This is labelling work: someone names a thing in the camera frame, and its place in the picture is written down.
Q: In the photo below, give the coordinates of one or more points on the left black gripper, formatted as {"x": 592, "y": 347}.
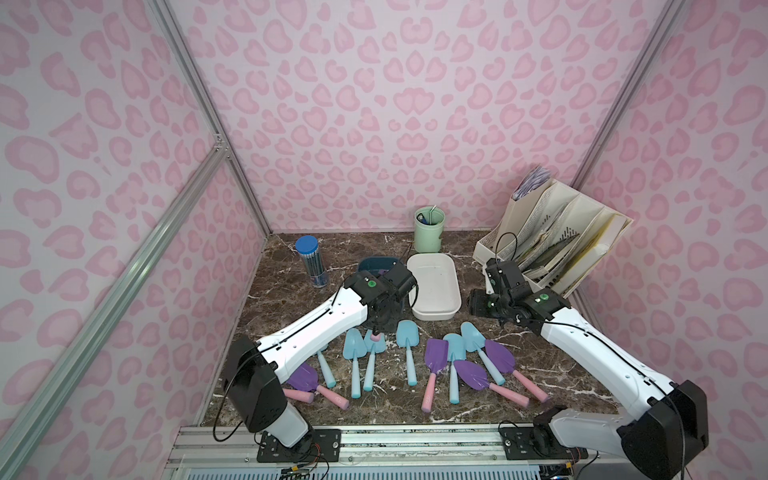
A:
{"x": 381, "y": 309}

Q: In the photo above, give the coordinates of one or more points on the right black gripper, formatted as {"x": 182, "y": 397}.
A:
{"x": 504, "y": 276}

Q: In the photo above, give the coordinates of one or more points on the dark teal storage box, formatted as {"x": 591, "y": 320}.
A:
{"x": 377, "y": 265}

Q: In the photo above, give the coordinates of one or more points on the blue shovel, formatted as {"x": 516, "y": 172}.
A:
{"x": 327, "y": 373}
{"x": 354, "y": 349}
{"x": 373, "y": 349}
{"x": 407, "y": 337}

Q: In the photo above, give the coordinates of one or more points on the white storage box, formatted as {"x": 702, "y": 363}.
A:
{"x": 438, "y": 297}

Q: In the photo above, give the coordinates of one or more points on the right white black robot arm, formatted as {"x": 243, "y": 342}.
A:
{"x": 662, "y": 425}

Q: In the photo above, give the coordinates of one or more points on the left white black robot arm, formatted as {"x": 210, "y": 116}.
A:
{"x": 254, "y": 371}

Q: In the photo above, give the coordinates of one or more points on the blue shovel right angled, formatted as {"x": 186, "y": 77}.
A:
{"x": 475, "y": 342}

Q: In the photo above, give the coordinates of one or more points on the blue shovel right vertical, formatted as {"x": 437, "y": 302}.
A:
{"x": 456, "y": 351}

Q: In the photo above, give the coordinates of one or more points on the white file organizer rack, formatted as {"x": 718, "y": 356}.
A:
{"x": 555, "y": 234}

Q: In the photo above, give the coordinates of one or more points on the green pen cup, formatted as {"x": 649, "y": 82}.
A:
{"x": 429, "y": 223}

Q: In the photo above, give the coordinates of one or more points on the pointed purple shovel right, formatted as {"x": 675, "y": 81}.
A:
{"x": 477, "y": 378}

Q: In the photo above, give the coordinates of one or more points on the blue lid pen tube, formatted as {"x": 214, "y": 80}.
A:
{"x": 308, "y": 249}

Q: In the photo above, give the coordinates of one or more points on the square purple shovel far left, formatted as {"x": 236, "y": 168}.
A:
{"x": 305, "y": 378}

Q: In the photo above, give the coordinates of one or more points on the round purple shovel pink handle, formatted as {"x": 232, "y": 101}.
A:
{"x": 299, "y": 395}

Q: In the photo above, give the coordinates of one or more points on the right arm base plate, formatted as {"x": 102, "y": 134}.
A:
{"x": 535, "y": 443}

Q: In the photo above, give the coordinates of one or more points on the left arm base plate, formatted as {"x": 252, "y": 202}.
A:
{"x": 324, "y": 443}

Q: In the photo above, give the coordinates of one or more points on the aluminium frame rail front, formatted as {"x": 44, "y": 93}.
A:
{"x": 436, "y": 451}

